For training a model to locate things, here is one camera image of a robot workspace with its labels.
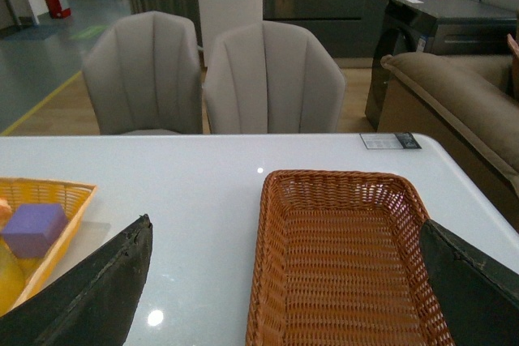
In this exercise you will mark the grey upholstered chair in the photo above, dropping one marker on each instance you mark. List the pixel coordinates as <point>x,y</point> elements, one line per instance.
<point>143,76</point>
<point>272,78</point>

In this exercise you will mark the table label sticker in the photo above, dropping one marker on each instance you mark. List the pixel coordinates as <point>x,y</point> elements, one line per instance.
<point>389,141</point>

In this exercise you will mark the croissant bread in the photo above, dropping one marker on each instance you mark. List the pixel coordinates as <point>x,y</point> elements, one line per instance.
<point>6,212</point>

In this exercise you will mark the brown sofa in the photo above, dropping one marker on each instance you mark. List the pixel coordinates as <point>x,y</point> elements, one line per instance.
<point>464,103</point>

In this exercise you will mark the purple foam block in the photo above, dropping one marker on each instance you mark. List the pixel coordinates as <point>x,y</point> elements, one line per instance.
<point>34,228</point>

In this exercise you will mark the yellow clear tape roll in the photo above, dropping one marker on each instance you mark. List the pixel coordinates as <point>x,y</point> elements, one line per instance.
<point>12,279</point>

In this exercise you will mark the left grey upholstered chair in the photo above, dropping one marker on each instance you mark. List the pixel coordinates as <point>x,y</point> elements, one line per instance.
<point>143,76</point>

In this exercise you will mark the yellow wicker basket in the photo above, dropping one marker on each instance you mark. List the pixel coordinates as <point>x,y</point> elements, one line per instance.
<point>74,198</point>

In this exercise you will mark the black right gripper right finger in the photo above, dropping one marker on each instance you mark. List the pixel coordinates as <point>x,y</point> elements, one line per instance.
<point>478,295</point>

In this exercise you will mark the right grey upholstered chair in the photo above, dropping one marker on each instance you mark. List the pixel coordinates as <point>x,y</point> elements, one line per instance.
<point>272,78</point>

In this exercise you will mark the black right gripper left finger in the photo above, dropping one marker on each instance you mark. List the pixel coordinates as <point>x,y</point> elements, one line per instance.
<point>94,303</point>

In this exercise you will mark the brown wicker basket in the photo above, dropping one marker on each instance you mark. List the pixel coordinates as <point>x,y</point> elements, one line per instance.
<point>338,262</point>

